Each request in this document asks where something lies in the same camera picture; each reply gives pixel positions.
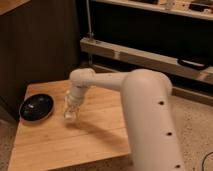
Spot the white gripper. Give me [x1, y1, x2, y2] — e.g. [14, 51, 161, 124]
[63, 86, 86, 118]

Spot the black ceramic bowl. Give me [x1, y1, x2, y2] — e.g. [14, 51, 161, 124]
[19, 94, 54, 122]

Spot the white plastic bottle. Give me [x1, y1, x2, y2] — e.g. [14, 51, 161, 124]
[64, 97, 78, 122]

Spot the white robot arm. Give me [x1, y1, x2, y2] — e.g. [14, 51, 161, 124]
[64, 68, 186, 171]

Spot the wooden table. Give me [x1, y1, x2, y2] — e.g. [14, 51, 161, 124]
[8, 80, 129, 171]

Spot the black cable on floor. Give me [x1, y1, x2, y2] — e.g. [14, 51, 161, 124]
[199, 151, 213, 171]

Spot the upper wooden shelf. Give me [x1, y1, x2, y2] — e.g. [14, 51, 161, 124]
[93, 0, 213, 21]

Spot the white shelf beam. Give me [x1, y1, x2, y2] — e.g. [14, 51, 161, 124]
[80, 38, 213, 85]

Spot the metal vertical pole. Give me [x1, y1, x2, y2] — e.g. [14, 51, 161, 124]
[86, 0, 94, 40]

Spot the black flat object on beam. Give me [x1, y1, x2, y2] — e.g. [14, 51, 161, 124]
[177, 59, 211, 71]

